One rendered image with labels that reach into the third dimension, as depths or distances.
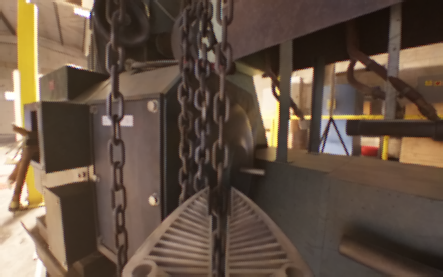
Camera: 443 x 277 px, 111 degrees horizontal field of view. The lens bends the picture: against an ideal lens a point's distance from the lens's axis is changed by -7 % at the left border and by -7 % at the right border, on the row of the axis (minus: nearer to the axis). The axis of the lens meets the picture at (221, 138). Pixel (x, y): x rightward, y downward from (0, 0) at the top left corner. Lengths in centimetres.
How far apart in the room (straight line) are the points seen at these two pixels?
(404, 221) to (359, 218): 8
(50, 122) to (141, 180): 20
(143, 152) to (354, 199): 50
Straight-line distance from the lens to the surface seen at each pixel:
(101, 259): 58
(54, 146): 41
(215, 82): 37
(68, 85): 57
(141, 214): 32
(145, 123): 27
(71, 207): 45
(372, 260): 50
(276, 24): 76
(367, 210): 55
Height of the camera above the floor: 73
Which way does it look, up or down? 5 degrees down
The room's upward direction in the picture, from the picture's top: 1 degrees clockwise
